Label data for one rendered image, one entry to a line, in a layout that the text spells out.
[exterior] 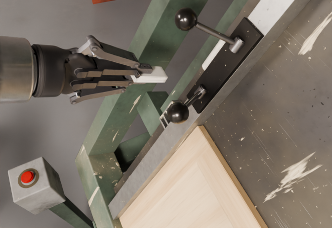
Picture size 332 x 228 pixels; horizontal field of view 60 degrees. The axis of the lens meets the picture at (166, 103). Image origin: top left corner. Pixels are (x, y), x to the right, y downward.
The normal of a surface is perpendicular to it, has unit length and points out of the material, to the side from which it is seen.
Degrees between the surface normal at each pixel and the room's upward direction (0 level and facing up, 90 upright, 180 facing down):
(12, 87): 77
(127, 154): 0
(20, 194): 0
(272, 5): 60
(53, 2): 0
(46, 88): 87
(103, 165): 30
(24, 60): 42
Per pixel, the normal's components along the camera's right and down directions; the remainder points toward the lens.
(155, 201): -0.78, 0.04
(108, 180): 0.45, -0.66
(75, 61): 0.44, 0.75
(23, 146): 0.00, -0.55
